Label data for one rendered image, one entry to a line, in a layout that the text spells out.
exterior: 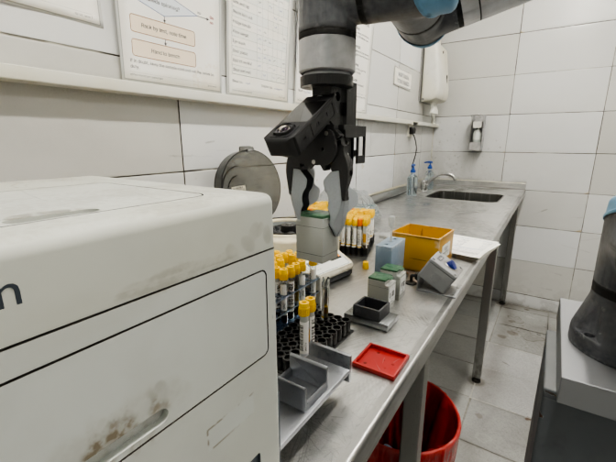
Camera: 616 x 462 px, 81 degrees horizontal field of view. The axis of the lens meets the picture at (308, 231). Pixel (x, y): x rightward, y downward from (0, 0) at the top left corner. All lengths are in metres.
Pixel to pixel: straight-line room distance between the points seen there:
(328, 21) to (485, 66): 2.63
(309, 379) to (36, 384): 0.34
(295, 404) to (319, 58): 0.41
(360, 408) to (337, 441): 0.06
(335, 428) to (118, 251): 0.37
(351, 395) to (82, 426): 0.38
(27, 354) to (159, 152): 0.82
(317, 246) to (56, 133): 0.59
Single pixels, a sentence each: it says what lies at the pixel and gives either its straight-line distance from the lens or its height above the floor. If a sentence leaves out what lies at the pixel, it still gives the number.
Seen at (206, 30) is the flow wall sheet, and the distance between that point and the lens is 1.13.
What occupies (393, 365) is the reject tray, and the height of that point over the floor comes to 0.88.
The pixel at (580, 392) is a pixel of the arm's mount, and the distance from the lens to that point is 0.62.
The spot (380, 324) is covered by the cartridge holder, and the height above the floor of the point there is 0.89.
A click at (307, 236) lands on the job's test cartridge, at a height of 1.09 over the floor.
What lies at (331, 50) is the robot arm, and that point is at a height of 1.32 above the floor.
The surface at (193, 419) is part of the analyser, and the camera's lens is 0.29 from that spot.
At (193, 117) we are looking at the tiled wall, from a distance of 1.07.
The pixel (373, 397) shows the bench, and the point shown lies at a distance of 0.55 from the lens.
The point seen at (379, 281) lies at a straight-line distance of 0.76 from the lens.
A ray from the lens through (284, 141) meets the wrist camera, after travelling 0.43.
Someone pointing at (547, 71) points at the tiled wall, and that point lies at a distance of 3.05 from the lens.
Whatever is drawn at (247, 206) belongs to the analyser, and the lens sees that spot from 0.27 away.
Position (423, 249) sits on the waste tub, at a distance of 0.99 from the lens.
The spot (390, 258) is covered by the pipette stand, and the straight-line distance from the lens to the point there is 0.87.
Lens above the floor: 1.21
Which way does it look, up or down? 14 degrees down
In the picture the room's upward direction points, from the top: straight up
